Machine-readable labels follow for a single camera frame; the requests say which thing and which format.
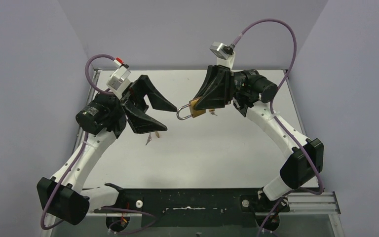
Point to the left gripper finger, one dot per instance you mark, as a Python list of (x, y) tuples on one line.
[(156, 99), (139, 121)]

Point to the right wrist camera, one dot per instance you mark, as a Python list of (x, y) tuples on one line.
[(225, 54)]

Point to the brass padlock shackle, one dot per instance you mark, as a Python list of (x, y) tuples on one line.
[(193, 112)]

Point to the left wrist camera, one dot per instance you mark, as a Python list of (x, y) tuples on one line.
[(119, 78)]

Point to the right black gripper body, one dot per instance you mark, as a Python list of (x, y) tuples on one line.
[(233, 75)]

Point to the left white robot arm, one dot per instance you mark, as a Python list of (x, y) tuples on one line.
[(103, 120)]

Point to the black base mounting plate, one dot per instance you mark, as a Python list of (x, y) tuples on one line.
[(243, 207)]

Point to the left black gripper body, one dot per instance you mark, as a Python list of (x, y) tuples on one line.
[(130, 97)]

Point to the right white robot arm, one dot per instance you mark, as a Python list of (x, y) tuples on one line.
[(252, 94)]

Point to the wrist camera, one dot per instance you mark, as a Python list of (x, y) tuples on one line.
[(119, 78), (225, 54)]

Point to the small silver key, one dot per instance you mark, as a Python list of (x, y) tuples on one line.
[(149, 138)]

